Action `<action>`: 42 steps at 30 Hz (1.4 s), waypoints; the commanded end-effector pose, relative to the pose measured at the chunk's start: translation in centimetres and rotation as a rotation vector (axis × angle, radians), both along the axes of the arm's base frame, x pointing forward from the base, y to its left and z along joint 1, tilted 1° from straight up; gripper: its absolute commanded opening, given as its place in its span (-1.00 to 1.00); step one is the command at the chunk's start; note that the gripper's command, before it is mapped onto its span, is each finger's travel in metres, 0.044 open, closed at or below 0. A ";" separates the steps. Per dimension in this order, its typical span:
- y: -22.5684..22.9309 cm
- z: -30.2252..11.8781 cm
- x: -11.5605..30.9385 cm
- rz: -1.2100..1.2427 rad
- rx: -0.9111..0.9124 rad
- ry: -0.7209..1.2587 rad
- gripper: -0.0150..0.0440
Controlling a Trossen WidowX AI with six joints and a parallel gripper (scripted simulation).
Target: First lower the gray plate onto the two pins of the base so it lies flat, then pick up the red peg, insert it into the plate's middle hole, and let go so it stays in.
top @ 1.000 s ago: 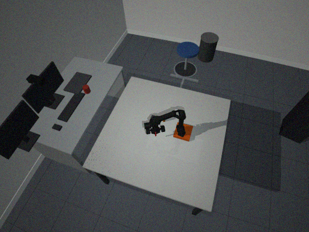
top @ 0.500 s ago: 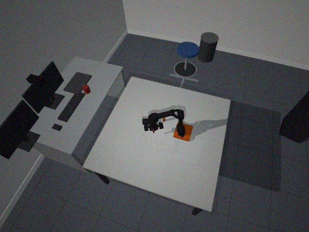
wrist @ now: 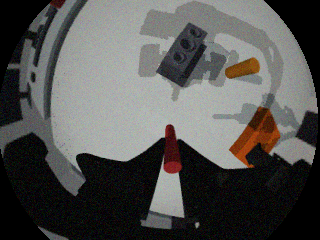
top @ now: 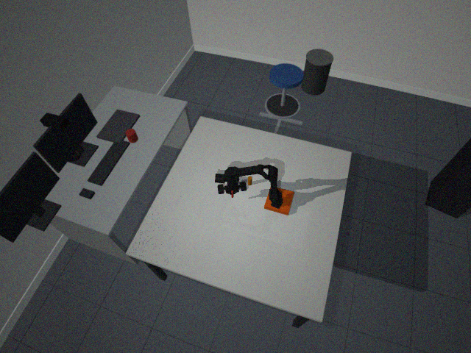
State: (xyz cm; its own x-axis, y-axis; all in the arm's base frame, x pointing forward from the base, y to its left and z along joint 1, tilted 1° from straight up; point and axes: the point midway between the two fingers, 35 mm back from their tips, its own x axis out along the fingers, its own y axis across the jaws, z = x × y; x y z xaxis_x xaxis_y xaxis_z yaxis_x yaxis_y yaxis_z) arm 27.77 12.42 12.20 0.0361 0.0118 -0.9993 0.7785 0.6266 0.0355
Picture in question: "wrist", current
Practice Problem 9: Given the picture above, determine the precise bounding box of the dark brown cylinder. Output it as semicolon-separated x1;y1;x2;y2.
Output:
225;57;261;79

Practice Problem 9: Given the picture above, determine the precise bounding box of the dark red peg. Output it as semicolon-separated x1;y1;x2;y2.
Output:
163;125;183;173

